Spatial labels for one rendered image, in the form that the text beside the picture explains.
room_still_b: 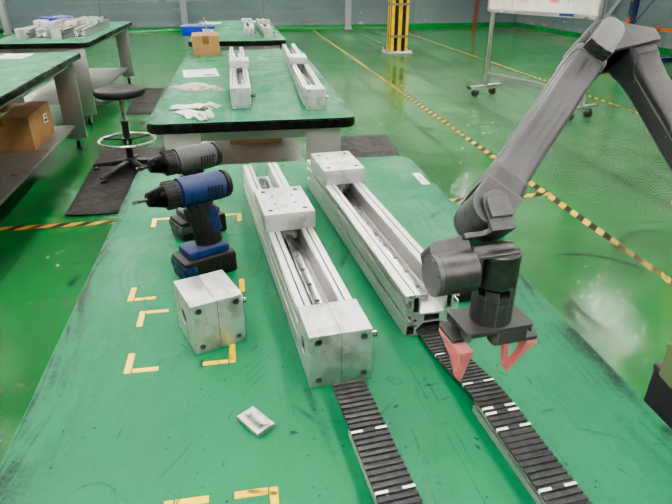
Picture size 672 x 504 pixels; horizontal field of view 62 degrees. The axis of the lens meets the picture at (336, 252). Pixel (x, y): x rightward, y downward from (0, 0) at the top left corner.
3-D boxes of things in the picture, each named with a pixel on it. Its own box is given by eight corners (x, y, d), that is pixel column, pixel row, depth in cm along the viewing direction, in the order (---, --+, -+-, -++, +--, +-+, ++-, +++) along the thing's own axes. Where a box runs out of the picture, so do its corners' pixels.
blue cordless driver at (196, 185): (243, 269, 122) (235, 173, 112) (154, 297, 111) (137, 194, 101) (227, 256, 127) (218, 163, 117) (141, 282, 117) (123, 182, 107)
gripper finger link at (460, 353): (433, 366, 84) (438, 313, 80) (476, 358, 86) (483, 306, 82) (454, 396, 78) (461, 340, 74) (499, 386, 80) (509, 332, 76)
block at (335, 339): (385, 375, 90) (388, 325, 86) (310, 388, 87) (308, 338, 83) (368, 343, 98) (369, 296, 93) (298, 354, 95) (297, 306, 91)
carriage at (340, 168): (364, 192, 148) (365, 167, 145) (324, 195, 146) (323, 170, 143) (347, 173, 162) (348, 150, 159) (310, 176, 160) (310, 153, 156)
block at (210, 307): (259, 336, 100) (255, 289, 95) (196, 355, 94) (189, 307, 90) (238, 309, 107) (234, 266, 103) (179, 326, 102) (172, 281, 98)
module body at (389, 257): (455, 329, 101) (460, 288, 98) (403, 337, 99) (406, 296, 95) (339, 184, 171) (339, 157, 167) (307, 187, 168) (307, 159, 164)
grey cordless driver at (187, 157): (232, 230, 140) (224, 144, 131) (155, 251, 130) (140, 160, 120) (218, 220, 146) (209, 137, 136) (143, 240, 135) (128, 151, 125)
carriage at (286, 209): (315, 238, 122) (315, 210, 119) (265, 244, 120) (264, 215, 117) (301, 211, 136) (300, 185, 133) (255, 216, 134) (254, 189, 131)
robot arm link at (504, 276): (532, 249, 71) (507, 231, 76) (484, 256, 69) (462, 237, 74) (524, 295, 74) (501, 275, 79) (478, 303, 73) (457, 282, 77)
